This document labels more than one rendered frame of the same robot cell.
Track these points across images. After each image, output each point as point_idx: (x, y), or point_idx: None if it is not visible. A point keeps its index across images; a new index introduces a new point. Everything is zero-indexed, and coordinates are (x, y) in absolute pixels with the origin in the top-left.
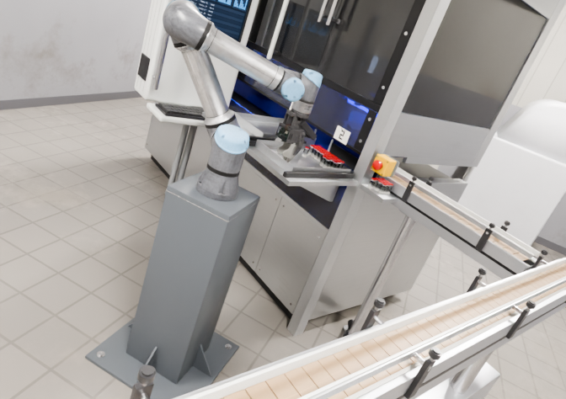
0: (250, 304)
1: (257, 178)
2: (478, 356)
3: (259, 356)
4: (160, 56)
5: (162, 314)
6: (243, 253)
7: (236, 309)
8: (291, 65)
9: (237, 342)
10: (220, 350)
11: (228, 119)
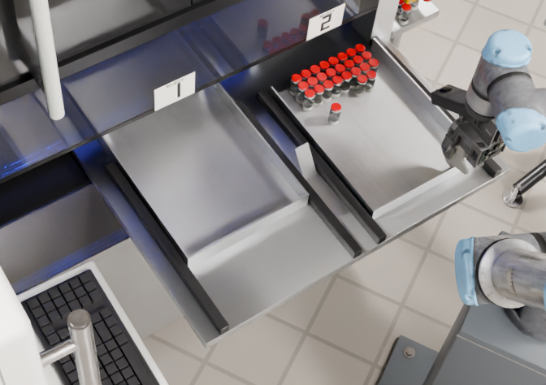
0: (277, 314)
1: (132, 246)
2: None
3: (404, 303)
4: None
5: None
6: (171, 317)
7: (301, 341)
8: (104, 54)
9: (385, 339)
10: (422, 365)
11: (538, 252)
